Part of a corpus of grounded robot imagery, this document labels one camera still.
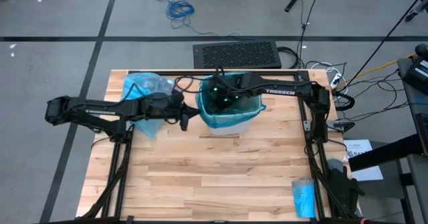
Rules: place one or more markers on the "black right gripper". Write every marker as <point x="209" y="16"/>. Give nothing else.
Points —
<point x="227" y="90"/>

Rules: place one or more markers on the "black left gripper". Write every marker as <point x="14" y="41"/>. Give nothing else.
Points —
<point x="174" y="108"/>

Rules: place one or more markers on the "large teal bag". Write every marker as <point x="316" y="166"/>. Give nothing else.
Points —
<point x="230" y="115"/>

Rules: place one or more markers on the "white plastic trash bin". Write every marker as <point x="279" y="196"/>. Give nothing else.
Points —
<point x="230" y="127"/>

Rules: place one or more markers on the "light blue trash bag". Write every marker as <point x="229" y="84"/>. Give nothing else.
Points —
<point x="143" y="87"/>

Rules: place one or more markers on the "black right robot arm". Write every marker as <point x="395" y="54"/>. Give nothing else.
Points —
<point x="301" y="93"/>

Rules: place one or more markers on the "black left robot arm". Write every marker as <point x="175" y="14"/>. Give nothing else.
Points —
<point x="100" y="112"/>

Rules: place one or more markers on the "folded light blue bag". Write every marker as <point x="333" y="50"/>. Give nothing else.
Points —
<point x="303" y="199"/>

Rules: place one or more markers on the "white power strip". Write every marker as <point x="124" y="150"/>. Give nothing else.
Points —
<point x="335" y="80"/>

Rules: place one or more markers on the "white printed paper sheet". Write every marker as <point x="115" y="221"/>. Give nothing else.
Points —
<point x="356" y="147"/>

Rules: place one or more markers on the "black cloth bundle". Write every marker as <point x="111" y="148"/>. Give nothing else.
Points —
<point x="341" y="190"/>

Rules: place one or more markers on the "thin black pole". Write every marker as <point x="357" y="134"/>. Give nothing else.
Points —
<point x="384" y="38"/>

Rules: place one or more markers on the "black side desk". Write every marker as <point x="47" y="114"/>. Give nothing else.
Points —
<point x="384" y="153"/>

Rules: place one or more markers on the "black equipment case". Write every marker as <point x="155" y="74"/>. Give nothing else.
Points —
<point x="414" y="73"/>

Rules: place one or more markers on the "red tape wrap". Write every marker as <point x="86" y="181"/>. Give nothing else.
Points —
<point x="364" y="221"/>

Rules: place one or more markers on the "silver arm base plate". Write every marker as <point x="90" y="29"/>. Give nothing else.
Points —
<point x="342" y="125"/>

